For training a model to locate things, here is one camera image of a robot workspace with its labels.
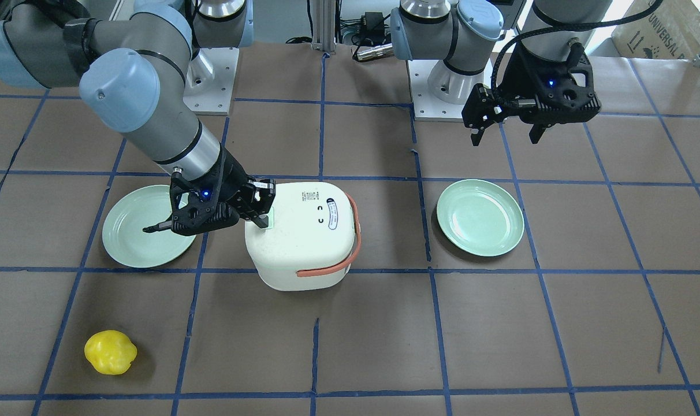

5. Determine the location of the aluminium frame post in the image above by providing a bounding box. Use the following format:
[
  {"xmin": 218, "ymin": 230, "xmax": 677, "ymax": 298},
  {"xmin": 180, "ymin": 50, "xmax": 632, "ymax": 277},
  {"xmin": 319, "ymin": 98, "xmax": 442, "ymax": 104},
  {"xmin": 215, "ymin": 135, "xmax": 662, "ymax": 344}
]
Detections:
[{"xmin": 308, "ymin": 1, "xmax": 340, "ymax": 55}]

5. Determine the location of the black power adapter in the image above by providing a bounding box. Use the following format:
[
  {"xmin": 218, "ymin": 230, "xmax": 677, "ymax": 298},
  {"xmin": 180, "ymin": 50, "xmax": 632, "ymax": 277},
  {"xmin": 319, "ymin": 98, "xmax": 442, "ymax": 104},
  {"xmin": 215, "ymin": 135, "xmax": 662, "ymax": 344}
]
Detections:
[{"xmin": 360, "ymin": 12, "xmax": 385, "ymax": 36}]

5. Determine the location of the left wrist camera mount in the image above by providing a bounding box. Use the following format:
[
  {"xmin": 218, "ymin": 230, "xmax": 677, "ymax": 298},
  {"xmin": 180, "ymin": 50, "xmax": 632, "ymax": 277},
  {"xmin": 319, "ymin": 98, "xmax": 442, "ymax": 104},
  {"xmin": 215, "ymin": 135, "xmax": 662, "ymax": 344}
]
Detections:
[{"xmin": 517, "ymin": 40, "xmax": 601, "ymax": 124}]

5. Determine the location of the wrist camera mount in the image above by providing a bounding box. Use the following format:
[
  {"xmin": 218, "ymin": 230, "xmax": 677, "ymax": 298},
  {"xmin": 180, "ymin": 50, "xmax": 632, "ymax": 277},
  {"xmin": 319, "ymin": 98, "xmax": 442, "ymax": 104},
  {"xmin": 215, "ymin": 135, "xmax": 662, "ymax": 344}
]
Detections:
[
  {"xmin": 517, "ymin": 40, "xmax": 601, "ymax": 124},
  {"xmin": 142, "ymin": 168, "xmax": 240, "ymax": 236}
]

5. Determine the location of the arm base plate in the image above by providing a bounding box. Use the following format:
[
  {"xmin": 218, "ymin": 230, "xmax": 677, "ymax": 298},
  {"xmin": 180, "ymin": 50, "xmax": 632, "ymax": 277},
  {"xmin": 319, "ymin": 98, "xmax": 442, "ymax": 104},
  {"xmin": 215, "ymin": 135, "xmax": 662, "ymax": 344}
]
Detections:
[
  {"xmin": 407, "ymin": 59, "xmax": 493, "ymax": 122},
  {"xmin": 183, "ymin": 47, "xmax": 240, "ymax": 116}
]

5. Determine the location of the green plate robot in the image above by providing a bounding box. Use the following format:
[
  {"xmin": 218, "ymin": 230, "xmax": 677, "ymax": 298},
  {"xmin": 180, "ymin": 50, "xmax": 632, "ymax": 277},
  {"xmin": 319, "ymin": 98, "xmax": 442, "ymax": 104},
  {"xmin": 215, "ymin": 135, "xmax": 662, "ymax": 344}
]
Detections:
[
  {"xmin": 102, "ymin": 184, "xmax": 202, "ymax": 269},
  {"xmin": 435, "ymin": 179, "xmax": 524, "ymax": 257}
]

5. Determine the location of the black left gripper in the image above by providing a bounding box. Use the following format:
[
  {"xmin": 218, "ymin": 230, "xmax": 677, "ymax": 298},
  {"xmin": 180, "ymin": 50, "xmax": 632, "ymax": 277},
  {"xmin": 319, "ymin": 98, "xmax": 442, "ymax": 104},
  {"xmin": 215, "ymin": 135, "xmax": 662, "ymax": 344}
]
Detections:
[{"xmin": 461, "ymin": 40, "xmax": 582, "ymax": 146}]

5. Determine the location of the white rice cooker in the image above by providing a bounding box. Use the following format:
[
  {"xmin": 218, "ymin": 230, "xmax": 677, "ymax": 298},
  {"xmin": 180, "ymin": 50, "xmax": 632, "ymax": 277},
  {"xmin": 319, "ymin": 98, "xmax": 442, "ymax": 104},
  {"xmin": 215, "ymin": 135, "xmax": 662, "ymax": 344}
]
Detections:
[{"xmin": 244, "ymin": 182, "xmax": 362, "ymax": 291}]

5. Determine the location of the cardboard box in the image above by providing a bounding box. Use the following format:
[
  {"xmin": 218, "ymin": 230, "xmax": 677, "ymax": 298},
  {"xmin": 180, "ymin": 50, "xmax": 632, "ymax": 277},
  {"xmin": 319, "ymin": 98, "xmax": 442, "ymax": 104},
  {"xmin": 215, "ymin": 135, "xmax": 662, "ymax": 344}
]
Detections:
[{"xmin": 611, "ymin": 1, "xmax": 700, "ymax": 59}]

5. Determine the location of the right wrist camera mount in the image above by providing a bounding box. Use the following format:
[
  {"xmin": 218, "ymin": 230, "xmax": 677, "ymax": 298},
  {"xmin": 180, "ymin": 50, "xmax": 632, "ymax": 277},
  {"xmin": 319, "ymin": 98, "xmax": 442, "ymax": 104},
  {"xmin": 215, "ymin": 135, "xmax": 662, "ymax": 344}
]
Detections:
[{"xmin": 142, "ymin": 168, "xmax": 240, "ymax": 236}]

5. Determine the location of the yellow toy pepper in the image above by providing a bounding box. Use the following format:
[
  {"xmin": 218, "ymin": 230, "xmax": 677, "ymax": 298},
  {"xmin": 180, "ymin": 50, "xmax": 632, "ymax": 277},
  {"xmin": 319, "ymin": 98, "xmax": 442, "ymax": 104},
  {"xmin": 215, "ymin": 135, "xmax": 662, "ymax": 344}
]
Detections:
[{"xmin": 84, "ymin": 330, "xmax": 138, "ymax": 376}]

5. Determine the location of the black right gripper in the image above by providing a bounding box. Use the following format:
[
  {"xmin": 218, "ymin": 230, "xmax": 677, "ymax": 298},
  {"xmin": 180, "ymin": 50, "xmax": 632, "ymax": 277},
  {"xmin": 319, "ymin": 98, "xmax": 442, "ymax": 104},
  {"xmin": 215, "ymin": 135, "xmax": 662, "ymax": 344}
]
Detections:
[{"xmin": 203, "ymin": 148, "xmax": 276, "ymax": 229}]

